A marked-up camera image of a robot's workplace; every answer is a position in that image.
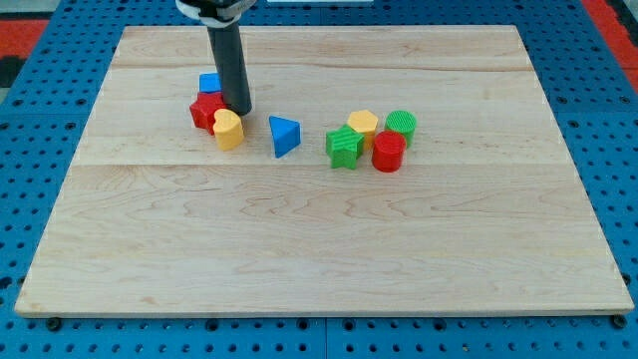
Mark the blue triangle block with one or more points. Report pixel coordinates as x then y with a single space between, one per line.
286 135

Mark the blue cube block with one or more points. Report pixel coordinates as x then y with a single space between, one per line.
209 83

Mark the green star block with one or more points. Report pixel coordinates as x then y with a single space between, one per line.
344 146

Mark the yellow hexagon block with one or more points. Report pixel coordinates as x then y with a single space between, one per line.
365 123

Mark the red cylinder block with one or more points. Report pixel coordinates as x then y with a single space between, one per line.
388 151

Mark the green cylinder block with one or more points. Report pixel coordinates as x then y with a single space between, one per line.
402 122

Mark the yellow heart block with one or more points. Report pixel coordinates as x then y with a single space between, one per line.
228 129

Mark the red star-shaped block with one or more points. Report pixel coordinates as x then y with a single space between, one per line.
203 108

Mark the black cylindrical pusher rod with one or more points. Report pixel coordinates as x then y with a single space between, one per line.
229 61

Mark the wooden board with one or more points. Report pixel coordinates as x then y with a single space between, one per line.
487 215

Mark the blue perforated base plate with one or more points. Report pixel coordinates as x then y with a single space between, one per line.
588 88

